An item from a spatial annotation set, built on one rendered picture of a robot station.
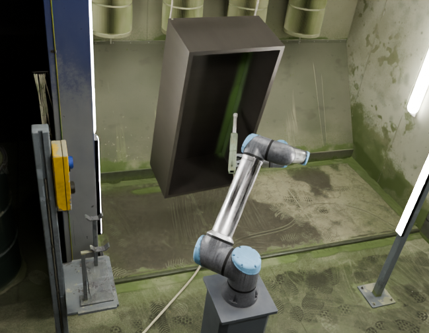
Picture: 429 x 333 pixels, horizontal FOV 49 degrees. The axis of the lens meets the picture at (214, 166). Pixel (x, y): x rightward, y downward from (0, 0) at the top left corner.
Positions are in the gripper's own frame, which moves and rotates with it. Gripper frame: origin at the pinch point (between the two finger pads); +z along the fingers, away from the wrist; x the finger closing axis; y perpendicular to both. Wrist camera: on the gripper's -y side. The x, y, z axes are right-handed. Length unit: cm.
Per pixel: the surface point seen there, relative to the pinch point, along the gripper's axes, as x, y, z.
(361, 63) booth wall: 163, 77, -117
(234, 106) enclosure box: 49.6, 5.1, 0.0
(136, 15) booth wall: 140, -3, 84
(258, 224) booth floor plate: -5, 90, -19
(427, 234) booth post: 1, 113, -160
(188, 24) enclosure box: 40, -79, 24
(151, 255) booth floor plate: -46, 59, 59
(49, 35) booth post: -24, -129, 71
